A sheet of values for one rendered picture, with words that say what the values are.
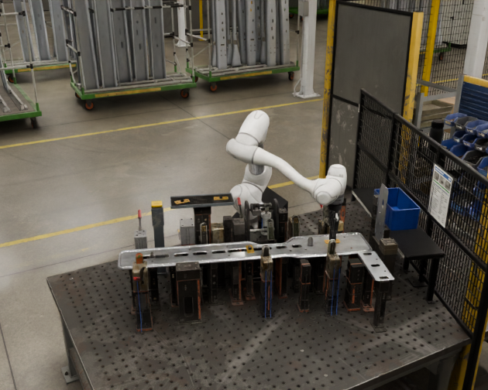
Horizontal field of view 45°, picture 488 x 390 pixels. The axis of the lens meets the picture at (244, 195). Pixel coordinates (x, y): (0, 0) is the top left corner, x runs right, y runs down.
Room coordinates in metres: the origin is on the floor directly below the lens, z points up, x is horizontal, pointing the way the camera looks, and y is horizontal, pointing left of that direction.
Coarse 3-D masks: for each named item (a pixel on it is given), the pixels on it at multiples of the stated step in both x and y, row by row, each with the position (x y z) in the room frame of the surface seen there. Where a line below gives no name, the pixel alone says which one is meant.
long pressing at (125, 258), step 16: (288, 240) 2.89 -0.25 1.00; (304, 240) 2.89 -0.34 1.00; (320, 240) 2.89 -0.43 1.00; (352, 240) 2.89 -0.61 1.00; (128, 256) 2.71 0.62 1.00; (144, 256) 2.72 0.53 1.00; (192, 256) 2.71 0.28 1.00; (208, 256) 2.71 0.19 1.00; (224, 256) 2.71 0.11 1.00; (240, 256) 2.71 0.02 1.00; (256, 256) 2.72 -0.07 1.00; (272, 256) 2.72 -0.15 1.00; (288, 256) 2.73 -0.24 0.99; (304, 256) 2.72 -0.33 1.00; (320, 256) 2.73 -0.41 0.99
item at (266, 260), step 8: (264, 256) 2.64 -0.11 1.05; (264, 264) 2.58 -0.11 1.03; (272, 264) 2.59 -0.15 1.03; (264, 272) 2.58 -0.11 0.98; (272, 272) 2.59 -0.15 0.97; (264, 280) 2.58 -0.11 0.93; (272, 280) 2.59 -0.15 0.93; (264, 288) 2.59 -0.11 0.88; (264, 296) 2.59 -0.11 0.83; (264, 304) 2.59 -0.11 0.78; (264, 312) 2.59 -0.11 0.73; (272, 312) 2.63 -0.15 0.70
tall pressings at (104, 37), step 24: (72, 0) 9.13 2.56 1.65; (96, 0) 9.33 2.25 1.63; (120, 0) 9.72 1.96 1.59; (144, 0) 10.09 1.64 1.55; (72, 24) 9.55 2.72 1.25; (96, 24) 9.24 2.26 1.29; (120, 24) 9.69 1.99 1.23; (144, 24) 9.80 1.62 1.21; (96, 48) 9.43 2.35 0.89; (120, 48) 9.66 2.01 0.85; (144, 48) 9.80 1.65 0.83; (96, 72) 9.17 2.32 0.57; (120, 72) 9.62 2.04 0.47; (144, 72) 9.78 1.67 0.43
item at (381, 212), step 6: (384, 186) 2.89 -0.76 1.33; (384, 192) 2.88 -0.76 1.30; (378, 198) 2.94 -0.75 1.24; (384, 198) 2.87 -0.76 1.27; (378, 204) 2.94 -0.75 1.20; (384, 204) 2.86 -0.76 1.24; (378, 210) 2.94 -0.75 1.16; (384, 210) 2.85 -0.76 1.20; (378, 216) 2.93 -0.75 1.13; (384, 216) 2.85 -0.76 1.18; (378, 222) 2.92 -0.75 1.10; (384, 222) 2.83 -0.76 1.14; (378, 228) 2.91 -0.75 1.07; (378, 234) 2.90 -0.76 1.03; (378, 240) 2.89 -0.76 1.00
